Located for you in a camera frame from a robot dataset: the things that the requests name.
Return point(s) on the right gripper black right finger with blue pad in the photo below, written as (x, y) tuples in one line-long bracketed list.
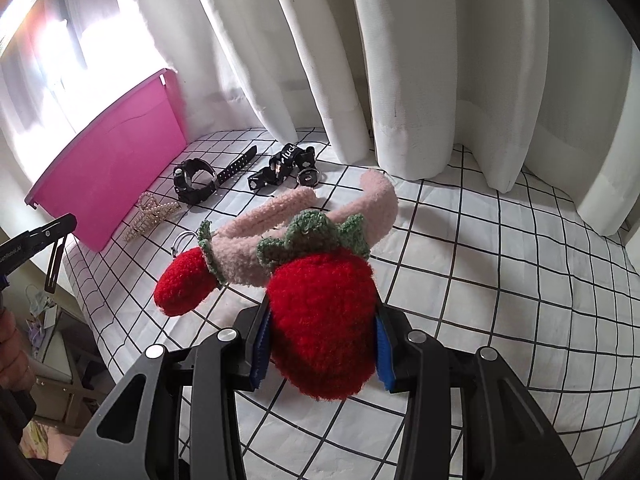
[(505, 433)]

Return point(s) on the person's left hand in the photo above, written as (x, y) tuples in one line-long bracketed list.
[(15, 371)]

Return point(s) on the pearl hair claw clip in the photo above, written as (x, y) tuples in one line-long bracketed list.
[(150, 214)]

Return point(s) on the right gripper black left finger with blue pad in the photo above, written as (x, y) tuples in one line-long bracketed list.
[(173, 415)]

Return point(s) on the pink plastic storage box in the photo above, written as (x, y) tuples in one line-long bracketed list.
[(102, 172)]

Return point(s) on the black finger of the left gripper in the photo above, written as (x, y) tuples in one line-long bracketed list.
[(18, 250)]

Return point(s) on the white curtain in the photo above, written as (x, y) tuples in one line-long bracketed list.
[(551, 86)]

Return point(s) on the pink strawberry plush headband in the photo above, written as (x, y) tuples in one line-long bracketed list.
[(314, 268)]

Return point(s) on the black leather watch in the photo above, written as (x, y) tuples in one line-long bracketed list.
[(195, 180)]

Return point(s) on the white black grid bedsheet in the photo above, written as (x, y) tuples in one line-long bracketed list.
[(519, 272)]

